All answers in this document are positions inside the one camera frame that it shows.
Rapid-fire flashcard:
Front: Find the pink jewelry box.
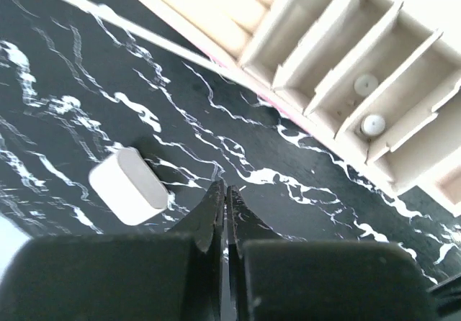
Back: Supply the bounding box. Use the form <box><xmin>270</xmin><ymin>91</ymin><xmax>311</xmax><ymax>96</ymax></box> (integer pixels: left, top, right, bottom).
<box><xmin>138</xmin><ymin>0</ymin><xmax>460</xmax><ymax>216</ymax></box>

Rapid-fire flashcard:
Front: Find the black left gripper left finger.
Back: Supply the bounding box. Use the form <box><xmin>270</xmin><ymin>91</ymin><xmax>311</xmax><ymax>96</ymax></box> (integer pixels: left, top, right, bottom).
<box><xmin>1</xmin><ymin>181</ymin><xmax>225</xmax><ymax>320</ymax></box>

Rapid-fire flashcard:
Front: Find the white earring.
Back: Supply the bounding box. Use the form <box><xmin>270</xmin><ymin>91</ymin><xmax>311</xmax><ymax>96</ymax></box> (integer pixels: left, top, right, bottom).
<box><xmin>360</xmin><ymin>114</ymin><xmax>386</xmax><ymax>137</ymax></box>
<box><xmin>354</xmin><ymin>73</ymin><xmax>379</xmax><ymax>96</ymax></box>

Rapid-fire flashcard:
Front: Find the cream ring box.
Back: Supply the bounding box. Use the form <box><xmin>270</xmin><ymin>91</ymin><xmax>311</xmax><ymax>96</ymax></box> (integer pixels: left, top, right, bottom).
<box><xmin>89</xmin><ymin>147</ymin><xmax>169</xmax><ymax>226</ymax></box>

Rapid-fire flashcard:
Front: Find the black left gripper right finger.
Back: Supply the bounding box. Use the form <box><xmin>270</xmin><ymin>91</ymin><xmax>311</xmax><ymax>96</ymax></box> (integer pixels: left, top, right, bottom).
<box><xmin>226</xmin><ymin>186</ymin><xmax>437</xmax><ymax>320</ymax></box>

